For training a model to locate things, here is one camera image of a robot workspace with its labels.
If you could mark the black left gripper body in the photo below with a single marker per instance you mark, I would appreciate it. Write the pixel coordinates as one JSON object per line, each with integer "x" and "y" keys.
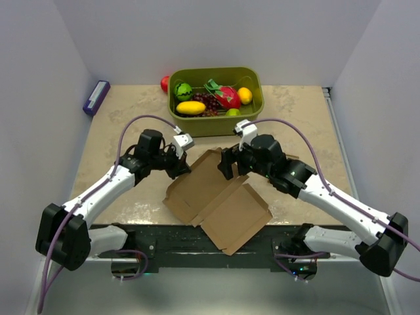
{"x": 160, "y": 161}

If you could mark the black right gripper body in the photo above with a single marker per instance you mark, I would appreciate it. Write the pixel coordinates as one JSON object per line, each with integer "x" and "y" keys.
{"x": 246, "y": 159}

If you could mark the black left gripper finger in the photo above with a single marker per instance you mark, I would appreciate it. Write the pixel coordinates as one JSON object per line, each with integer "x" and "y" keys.
{"x": 178, "y": 169}
{"x": 170, "y": 155}

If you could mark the brown cardboard box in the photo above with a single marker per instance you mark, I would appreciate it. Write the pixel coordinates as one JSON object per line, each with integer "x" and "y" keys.
{"x": 230, "y": 212}

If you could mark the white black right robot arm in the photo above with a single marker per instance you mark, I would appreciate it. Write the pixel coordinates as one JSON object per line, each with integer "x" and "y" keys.
{"x": 376, "y": 239}

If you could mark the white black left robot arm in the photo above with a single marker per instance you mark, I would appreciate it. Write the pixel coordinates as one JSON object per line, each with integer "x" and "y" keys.
{"x": 65, "y": 234}

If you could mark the small folded cardboard box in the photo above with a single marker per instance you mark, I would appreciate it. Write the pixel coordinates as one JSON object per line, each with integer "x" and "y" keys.
{"x": 291, "y": 157}

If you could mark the purple white rectangular box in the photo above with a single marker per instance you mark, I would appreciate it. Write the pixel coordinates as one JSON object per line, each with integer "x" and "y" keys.
{"x": 96, "y": 98}

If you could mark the yellow toy mango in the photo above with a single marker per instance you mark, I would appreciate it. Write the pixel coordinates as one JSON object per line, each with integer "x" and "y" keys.
{"x": 191, "y": 108}

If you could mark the green toy lime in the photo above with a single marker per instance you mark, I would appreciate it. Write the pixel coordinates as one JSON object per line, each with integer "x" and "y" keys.
{"x": 233, "y": 112}

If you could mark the green plastic basket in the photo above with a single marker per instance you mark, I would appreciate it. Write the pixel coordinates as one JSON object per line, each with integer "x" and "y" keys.
{"x": 219, "y": 125}

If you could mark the small toy watermelon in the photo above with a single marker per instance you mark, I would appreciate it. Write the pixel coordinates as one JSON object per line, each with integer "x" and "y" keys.
{"x": 182, "y": 92}

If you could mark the purple toy grapes bunch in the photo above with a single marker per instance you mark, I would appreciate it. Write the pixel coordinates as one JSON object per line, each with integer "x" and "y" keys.
{"x": 212, "y": 106}

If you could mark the yellow toy lemon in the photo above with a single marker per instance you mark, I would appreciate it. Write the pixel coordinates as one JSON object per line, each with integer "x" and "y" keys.
{"x": 245, "y": 95}

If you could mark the pink toy dragon fruit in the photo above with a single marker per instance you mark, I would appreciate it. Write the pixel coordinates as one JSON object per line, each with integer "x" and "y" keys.
{"x": 227, "y": 96}

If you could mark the red toy apple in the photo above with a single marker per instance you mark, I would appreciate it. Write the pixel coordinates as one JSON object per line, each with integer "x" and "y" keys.
{"x": 164, "y": 83}

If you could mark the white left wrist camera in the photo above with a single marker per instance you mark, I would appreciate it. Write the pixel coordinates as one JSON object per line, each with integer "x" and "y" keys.
{"x": 182, "y": 143}

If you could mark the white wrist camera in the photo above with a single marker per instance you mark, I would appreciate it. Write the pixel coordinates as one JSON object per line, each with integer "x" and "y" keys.
{"x": 182, "y": 143}
{"x": 247, "y": 131}

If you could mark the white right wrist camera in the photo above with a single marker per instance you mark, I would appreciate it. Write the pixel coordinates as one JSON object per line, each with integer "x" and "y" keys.
{"x": 247, "y": 131}

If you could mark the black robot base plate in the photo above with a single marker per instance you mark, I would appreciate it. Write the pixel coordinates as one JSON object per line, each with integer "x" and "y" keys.
{"x": 178, "y": 246}

